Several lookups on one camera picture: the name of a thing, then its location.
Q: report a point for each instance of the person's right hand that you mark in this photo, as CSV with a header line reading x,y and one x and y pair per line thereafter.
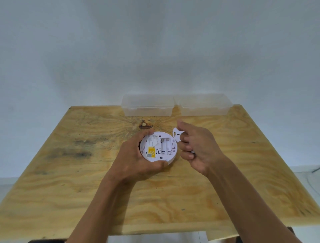
x,y
202,147

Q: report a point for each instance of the person's left hand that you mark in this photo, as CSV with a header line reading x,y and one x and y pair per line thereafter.
x,y
130,160

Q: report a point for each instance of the white round smoke detector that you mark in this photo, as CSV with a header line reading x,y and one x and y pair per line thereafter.
x,y
152,141

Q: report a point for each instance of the white plastic mounting plate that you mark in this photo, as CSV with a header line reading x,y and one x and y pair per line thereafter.
x,y
176,132

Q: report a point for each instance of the clear plastic box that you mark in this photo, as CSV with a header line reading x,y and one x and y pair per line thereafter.
x,y
205,105
147,105

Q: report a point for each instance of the person's left forearm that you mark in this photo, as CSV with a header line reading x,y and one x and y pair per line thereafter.
x,y
100,212

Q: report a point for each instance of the person's right forearm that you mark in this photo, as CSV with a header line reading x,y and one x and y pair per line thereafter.
x,y
250,207

